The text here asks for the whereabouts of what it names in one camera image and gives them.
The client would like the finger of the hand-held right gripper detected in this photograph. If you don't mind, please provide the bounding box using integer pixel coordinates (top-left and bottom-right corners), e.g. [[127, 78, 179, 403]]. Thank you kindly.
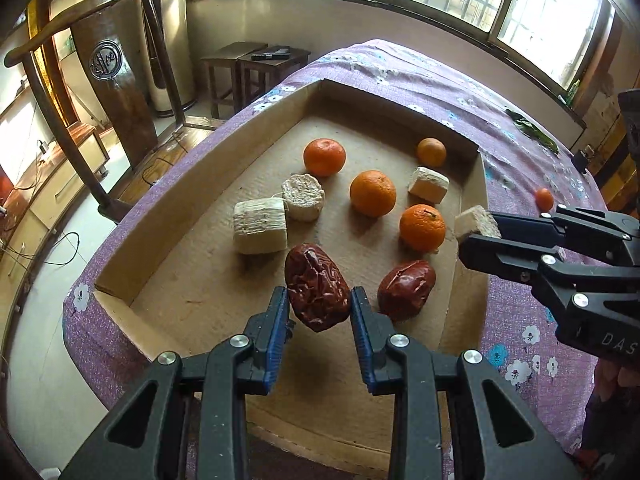
[[492, 203, 640, 266], [458, 234, 640, 311]]

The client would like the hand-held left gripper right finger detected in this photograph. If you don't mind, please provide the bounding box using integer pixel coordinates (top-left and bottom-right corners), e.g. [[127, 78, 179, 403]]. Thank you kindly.
[[349, 286, 583, 480]]

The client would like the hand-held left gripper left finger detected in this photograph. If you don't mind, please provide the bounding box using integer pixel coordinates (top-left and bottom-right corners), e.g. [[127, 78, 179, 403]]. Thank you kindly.
[[59, 286, 296, 480]]

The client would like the peeled sugarcane chunk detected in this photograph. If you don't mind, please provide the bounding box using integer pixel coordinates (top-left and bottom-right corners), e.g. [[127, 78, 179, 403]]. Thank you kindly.
[[454, 204, 502, 241]]

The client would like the wrinkled dark red date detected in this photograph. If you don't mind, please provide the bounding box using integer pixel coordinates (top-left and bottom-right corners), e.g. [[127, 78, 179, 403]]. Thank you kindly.
[[284, 243, 351, 332]]

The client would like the smooth red date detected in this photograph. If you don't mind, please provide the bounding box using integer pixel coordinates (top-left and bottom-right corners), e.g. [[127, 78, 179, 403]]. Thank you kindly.
[[377, 260, 437, 320]]

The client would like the shallow cardboard box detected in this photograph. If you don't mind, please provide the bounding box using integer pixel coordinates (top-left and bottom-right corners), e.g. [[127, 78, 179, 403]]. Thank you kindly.
[[92, 79, 493, 466]]

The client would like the large white foam block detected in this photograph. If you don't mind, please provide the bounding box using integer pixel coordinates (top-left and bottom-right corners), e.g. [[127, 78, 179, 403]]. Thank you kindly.
[[233, 197, 290, 255]]

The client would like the large textured orange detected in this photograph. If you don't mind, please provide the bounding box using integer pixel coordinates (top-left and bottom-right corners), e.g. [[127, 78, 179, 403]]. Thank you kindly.
[[349, 170, 397, 218]]

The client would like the round white foam piece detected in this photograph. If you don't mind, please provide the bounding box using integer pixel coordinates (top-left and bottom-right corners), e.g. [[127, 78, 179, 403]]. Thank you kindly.
[[281, 173, 326, 222]]

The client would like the person's right forearm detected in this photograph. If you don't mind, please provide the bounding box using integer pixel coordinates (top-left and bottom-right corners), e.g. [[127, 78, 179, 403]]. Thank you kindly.
[[580, 390, 640, 463]]

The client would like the person's right hand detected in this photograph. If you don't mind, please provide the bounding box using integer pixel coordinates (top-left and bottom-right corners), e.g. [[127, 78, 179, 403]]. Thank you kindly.
[[592, 357, 640, 403]]

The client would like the small black object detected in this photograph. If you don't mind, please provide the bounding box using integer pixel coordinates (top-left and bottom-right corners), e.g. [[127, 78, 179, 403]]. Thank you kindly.
[[571, 145, 596, 174]]

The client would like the green leafy vegetable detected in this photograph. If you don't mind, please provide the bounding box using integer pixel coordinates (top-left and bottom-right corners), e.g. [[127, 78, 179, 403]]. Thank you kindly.
[[505, 108, 561, 153]]

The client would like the white foam cube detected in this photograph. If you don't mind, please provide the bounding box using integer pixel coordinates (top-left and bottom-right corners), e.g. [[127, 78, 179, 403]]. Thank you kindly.
[[407, 166, 449, 205]]

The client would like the small orange mandarin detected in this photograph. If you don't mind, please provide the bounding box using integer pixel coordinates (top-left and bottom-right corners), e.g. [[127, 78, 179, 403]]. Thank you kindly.
[[417, 138, 447, 168]]

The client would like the purple floral tablecloth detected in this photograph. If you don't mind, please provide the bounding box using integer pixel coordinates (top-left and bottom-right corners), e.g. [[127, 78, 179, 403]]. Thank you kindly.
[[62, 39, 640, 461]]

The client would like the dark wooden stool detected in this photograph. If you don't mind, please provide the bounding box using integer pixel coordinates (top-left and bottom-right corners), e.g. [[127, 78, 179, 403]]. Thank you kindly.
[[201, 42, 266, 118], [240, 47, 311, 107]]

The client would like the dark wooden chair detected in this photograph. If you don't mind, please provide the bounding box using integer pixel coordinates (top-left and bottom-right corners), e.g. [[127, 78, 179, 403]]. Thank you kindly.
[[4, 0, 221, 223]]

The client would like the tower air conditioner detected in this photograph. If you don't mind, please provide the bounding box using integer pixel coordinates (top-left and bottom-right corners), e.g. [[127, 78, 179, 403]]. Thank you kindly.
[[140, 0, 196, 113]]

